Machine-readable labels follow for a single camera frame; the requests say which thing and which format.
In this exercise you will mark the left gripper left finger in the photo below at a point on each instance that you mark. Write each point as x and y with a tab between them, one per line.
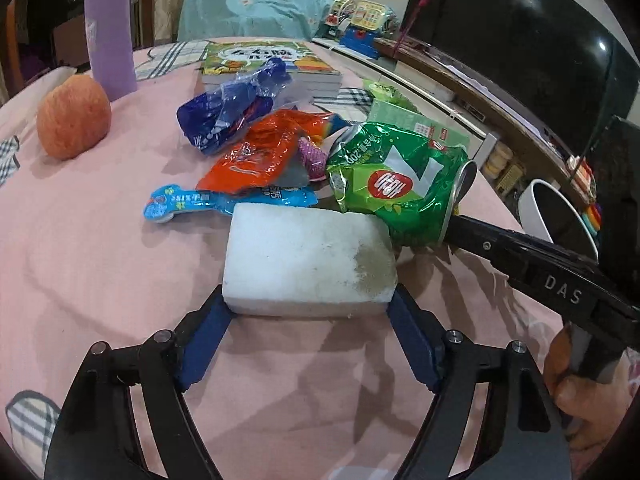
125	416

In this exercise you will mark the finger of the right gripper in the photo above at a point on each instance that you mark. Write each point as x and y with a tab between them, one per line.
504	249

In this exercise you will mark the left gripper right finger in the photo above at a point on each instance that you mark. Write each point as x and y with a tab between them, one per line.
491	416

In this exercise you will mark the crushed green soda can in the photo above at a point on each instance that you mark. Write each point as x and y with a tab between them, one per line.
409	181

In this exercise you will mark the green milk carton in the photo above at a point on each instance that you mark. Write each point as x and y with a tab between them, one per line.
388	113

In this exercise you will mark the white foam block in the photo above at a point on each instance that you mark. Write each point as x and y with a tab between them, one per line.
294	262

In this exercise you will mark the blue spoon-shaped wrapper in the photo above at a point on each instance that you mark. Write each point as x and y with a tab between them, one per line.
166	202

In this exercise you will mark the orange snack bag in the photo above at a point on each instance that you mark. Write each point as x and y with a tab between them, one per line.
261	156

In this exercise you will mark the white round trash bin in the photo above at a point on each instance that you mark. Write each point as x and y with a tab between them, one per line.
545	213

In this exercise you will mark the person's right hand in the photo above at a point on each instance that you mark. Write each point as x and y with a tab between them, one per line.
601	407

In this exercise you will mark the rainbow stacking toy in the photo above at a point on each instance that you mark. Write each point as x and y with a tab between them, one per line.
592	219

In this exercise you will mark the stacked snack containers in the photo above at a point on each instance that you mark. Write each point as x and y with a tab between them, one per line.
497	160

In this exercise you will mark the pink tablecloth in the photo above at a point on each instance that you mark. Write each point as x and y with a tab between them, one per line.
283	399

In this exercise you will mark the green crumpled snack wrapper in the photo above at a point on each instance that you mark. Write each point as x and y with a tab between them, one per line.
388	93

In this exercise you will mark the black television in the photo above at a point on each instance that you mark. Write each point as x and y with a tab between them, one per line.
550	62

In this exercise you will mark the pink candy wrapper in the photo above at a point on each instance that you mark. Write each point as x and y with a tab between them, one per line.
313	159

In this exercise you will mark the colourful book stack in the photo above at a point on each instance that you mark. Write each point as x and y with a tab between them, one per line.
227	60

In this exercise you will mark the toy cash register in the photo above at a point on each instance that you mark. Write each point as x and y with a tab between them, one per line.
357	24

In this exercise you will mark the red apple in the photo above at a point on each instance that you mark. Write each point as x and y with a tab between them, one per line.
73	117

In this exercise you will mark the blue plastic wrapper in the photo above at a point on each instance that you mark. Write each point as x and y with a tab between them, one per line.
217	118

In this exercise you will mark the teal covered furniture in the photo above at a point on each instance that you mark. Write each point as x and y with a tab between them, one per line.
205	19

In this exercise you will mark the purple tumbler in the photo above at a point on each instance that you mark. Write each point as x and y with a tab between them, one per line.
109	45

